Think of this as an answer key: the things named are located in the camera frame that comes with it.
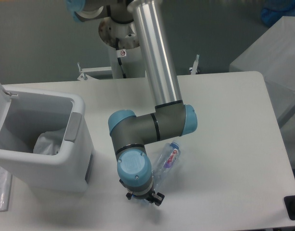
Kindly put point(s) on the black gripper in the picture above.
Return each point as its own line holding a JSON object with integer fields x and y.
{"x": 151, "y": 196}

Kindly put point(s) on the clear plastic water bottle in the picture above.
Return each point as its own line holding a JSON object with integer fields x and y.
{"x": 165, "y": 163}

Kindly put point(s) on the white plastic package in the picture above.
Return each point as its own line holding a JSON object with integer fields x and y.
{"x": 49, "y": 142}

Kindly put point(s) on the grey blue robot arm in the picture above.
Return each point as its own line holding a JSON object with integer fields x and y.
{"x": 172, "y": 118}

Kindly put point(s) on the white open trash can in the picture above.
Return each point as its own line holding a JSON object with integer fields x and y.
{"x": 26, "y": 113}

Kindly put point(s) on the black device at edge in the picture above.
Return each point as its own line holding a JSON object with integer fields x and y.
{"x": 290, "y": 206}

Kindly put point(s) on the white cabinet at right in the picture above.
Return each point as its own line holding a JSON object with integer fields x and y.
{"x": 273, "y": 55}

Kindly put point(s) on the blue object top right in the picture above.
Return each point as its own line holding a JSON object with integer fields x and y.
{"x": 274, "y": 10}

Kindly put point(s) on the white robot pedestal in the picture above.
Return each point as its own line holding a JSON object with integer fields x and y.
{"x": 124, "y": 51}

